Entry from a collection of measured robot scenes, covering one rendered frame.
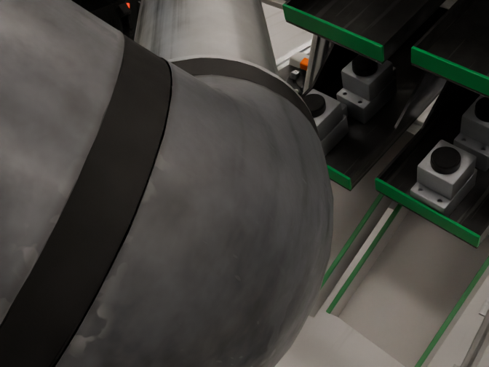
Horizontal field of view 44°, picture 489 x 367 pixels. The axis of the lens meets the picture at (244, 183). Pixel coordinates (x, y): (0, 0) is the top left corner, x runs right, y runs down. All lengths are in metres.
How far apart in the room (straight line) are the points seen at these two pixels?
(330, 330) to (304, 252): 0.83
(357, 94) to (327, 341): 0.41
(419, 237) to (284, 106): 0.63
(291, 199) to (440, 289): 0.66
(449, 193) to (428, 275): 0.18
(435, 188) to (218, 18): 0.44
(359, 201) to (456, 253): 0.14
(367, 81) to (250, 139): 0.58
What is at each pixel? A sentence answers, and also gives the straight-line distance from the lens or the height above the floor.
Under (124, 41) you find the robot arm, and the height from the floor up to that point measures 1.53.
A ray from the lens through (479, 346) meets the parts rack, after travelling 0.95.
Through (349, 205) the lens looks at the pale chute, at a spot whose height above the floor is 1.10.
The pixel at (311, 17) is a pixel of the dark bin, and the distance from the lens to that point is 0.67.
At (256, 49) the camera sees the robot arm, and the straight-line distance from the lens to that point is 0.28.
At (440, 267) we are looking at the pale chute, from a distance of 0.82.
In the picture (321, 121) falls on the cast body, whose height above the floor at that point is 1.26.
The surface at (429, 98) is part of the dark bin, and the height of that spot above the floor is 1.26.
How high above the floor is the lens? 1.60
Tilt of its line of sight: 36 degrees down
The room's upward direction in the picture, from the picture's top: 7 degrees clockwise
